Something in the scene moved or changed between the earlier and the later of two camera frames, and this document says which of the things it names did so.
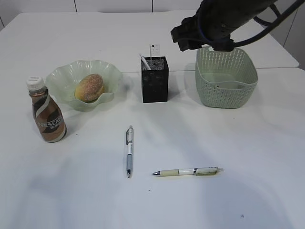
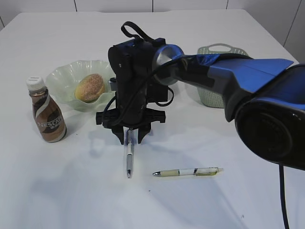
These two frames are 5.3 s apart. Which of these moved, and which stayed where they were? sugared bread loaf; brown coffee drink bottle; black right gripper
Moved: black right gripper
Stayed: brown coffee drink bottle; sugared bread loaf
